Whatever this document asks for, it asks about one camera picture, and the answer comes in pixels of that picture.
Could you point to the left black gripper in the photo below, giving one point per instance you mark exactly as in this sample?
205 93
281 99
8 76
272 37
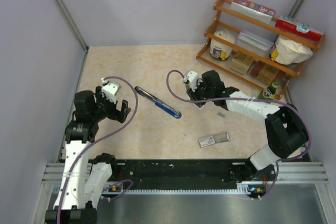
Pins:
118 115

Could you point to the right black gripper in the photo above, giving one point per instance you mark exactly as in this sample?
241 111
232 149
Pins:
195 93

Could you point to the blue metal stapler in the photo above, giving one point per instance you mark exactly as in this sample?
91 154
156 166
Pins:
159 103

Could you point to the red white staple box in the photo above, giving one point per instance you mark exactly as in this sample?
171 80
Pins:
214 139

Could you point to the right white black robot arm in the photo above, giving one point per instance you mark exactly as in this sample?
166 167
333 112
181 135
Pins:
285 130

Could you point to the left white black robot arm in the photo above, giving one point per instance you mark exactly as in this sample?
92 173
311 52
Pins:
81 188

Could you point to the white jar with label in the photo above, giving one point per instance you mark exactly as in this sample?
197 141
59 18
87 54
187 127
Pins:
220 50

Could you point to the light brown cardboard box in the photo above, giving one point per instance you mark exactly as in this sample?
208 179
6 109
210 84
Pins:
241 62

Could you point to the dark brown cardboard box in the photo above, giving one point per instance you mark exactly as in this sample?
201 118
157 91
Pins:
266 73

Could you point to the green glass bottle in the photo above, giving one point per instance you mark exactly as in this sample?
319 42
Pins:
269 92

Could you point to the silver grey long box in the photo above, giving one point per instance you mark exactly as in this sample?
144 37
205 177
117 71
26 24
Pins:
254 43

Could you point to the wooden three-tier shelf rack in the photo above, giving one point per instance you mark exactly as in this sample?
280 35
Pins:
256 60

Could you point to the white bag with yellow label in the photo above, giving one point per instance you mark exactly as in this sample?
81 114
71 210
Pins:
286 51

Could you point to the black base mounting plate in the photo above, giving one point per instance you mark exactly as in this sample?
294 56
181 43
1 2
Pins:
188 174

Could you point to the red foil roll box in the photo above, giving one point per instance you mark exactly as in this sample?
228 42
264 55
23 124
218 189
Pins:
253 10

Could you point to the red white wrap box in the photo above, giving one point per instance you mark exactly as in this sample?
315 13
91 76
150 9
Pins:
298 28

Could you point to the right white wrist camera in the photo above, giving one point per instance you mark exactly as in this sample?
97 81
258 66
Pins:
190 80

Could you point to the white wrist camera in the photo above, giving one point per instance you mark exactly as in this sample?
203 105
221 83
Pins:
110 90
190 80

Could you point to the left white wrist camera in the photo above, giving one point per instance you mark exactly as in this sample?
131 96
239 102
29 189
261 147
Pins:
110 90

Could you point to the grey slotted cable duct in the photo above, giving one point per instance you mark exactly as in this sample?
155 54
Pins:
126 186

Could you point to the aluminium frame rail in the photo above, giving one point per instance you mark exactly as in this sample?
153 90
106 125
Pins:
289 173

